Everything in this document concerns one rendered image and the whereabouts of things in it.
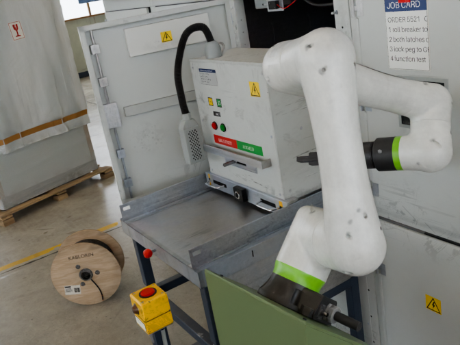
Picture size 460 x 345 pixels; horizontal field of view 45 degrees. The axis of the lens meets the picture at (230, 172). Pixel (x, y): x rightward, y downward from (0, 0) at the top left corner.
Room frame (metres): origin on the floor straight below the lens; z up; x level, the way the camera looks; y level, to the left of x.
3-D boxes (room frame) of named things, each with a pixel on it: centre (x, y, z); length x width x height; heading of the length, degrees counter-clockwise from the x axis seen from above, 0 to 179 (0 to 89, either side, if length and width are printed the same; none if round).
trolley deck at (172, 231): (1.94, 0.01, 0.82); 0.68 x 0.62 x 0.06; 120
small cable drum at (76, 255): (2.99, 0.92, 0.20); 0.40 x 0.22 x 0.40; 91
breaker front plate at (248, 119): (1.97, -0.04, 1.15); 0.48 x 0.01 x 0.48; 30
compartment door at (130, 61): (2.33, 0.18, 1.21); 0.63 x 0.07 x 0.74; 108
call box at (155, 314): (1.35, 0.28, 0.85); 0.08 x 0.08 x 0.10; 30
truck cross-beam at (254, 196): (1.98, -0.05, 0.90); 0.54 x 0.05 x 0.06; 30
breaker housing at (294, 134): (2.10, -0.26, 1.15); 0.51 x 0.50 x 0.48; 120
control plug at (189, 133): (2.11, 0.12, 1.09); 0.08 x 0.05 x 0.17; 120
